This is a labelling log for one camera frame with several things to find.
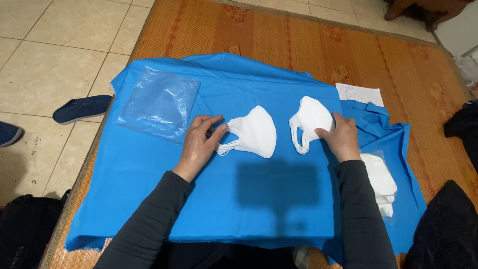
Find person's left hand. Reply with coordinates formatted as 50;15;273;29
172;115;229;183

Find person's right hand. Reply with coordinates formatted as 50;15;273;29
315;112;362;163

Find small stack of white masks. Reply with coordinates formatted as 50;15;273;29
289;96;335;155

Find stack of white face masks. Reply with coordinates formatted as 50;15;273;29
216;105;277;159

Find white paper sheet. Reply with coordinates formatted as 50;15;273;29
335;83;385;108

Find stack of clear plastic bags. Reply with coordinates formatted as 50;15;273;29
116;67;201;145

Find bagged white face masks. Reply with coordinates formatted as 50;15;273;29
359;150;399;221

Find blue cloth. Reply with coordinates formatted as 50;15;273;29
64;52;427;265

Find orange woven floor mat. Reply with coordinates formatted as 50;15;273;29
39;0;478;269

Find dark blue perforated shoe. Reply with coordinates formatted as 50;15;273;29
52;94;113;125
0;121;23;148

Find black fuzzy garment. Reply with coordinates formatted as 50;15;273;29
403;180;478;269

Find clear plastic bag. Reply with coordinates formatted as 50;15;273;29
456;46;478;88

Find brown wooden furniture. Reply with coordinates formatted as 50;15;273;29
383;0;476;32

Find black bag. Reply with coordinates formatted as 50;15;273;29
0;189;71;269

